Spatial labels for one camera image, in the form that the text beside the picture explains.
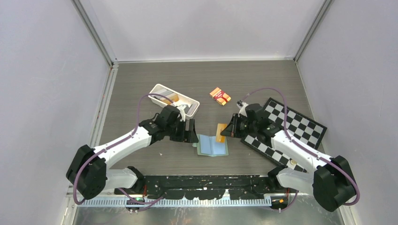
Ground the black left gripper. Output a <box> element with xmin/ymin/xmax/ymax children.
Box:
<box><xmin>165</xmin><ymin>118</ymin><xmax>198</xmax><ymax>143</ymax></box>

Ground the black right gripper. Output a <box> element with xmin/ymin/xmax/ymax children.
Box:
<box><xmin>221</xmin><ymin>113</ymin><xmax>257</xmax><ymax>139</ymax></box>

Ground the mint green card holder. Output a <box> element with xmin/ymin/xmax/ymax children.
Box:
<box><xmin>192</xmin><ymin>135</ymin><xmax>229</xmax><ymax>157</ymax></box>

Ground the white rectangular plastic tray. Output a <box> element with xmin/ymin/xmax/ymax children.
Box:
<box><xmin>148</xmin><ymin>83</ymin><xmax>200</xmax><ymax>119</ymax></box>

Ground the gold credit card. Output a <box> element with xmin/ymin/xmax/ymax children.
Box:
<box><xmin>166</xmin><ymin>93</ymin><xmax>179</xmax><ymax>105</ymax></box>

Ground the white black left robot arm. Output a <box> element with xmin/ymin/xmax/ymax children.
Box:
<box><xmin>66</xmin><ymin>105</ymin><xmax>199</xmax><ymax>204</ymax></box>

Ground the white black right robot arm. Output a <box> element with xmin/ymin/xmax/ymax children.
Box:
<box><xmin>220</xmin><ymin>101</ymin><xmax>360</xmax><ymax>212</ymax></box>

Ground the grey credit card stack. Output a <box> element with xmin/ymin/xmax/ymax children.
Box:
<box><xmin>152</xmin><ymin>89</ymin><xmax>175</xmax><ymax>101</ymax></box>

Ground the red orange small box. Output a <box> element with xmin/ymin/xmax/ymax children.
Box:
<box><xmin>209</xmin><ymin>87</ymin><xmax>231</xmax><ymax>105</ymax></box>

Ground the black white chessboard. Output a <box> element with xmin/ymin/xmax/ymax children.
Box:
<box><xmin>241</xmin><ymin>98</ymin><xmax>327</xmax><ymax>173</ymax></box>

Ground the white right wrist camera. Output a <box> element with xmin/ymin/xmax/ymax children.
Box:
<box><xmin>237</xmin><ymin>100</ymin><xmax>248</xmax><ymax>117</ymax></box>

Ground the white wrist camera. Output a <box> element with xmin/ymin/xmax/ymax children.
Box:
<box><xmin>237</xmin><ymin>100</ymin><xmax>248</xmax><ymax>117</ymax></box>
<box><xmin>176</xmin><ymin>104</ymin><xmax>189</xmax><ymax>121</ymax></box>

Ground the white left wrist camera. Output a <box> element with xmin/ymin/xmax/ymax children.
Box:
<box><xmin>176</xmin><ymin>104</ymin><xmax>189</xmax><ymax>121</ymax></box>

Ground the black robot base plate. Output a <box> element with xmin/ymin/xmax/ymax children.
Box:
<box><xmin>114</xmin><ymin>174</ymin><xmax>290</xmax><ymax>201</ymax></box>

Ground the aluminium frame rail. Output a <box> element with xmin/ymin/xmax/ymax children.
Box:
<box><xmin>66</xmin><ymin>173</ymin><xmax>349</xmax><ymax>209</ymax></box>

